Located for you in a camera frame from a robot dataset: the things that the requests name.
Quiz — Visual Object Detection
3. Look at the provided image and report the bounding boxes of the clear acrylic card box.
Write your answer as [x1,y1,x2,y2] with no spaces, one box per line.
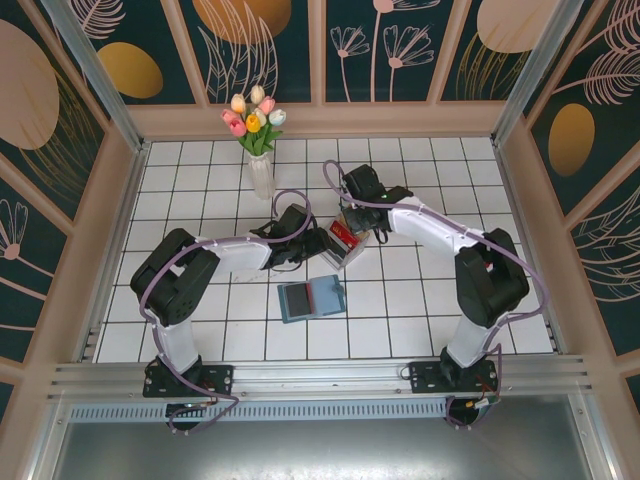
[319,217,372,272]

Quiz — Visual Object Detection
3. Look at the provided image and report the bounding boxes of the black credit card red edge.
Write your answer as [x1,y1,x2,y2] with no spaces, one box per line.
[283,282,315,318]

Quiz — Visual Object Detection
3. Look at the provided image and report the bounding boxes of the blue card holder with sleeves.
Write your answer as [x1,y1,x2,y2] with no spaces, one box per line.
[277,274,346,325]

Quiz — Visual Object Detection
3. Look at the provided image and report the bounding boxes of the white ribbed vase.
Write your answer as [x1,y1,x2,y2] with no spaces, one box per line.
[248,152,276,200]

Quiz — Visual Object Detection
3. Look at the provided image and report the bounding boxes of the colourful tulip bouquet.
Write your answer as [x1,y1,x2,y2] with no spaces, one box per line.
[220,84,288,157]

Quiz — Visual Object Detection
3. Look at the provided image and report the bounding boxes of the grey metal sheet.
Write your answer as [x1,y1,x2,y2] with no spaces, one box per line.
[29,419,616,480]

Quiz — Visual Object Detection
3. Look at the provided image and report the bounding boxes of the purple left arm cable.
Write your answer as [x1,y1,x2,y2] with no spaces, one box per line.
[139,188,315,437]

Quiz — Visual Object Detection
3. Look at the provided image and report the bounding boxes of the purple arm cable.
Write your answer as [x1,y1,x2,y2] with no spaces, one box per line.
[323,158,554,431]
[139,188,315,437]

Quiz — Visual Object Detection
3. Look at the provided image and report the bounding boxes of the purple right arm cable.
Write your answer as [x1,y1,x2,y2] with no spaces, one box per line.
[323,158,554,431]

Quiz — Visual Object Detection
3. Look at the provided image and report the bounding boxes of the wide aluminium base rail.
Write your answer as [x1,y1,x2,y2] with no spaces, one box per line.
[47,353,594,407]

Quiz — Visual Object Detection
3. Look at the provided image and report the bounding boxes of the aluminium side rail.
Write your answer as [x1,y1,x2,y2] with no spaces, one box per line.
[492,139,566,355]

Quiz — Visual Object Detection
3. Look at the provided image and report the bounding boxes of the perforated metal cable tray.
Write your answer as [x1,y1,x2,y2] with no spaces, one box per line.
[67,402,451,424]

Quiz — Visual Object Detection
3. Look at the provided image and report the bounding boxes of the aluminium frame post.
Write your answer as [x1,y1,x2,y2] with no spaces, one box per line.
[42,0,147,152]
[491,0,587,149]

